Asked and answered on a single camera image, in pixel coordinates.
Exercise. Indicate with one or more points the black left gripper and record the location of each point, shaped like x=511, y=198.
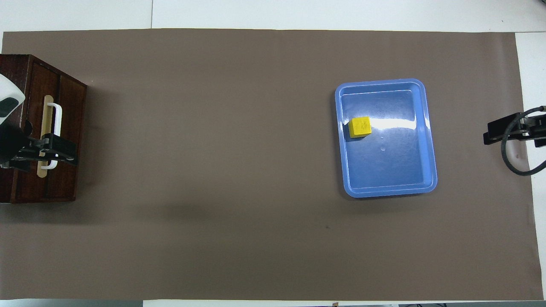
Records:
x=13, y=140

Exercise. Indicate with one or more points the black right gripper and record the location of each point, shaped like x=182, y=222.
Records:
x=538, y=128

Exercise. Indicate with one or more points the yellow cube block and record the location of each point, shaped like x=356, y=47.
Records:
x=360, y=127

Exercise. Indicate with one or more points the dark wooden cabinet box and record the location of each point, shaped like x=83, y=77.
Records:
x=13, y=68

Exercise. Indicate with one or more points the blue plastic tray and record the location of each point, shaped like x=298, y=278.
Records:
x=388, y=166

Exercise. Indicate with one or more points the brown paper table mat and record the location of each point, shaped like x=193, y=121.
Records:
x=213, y=170

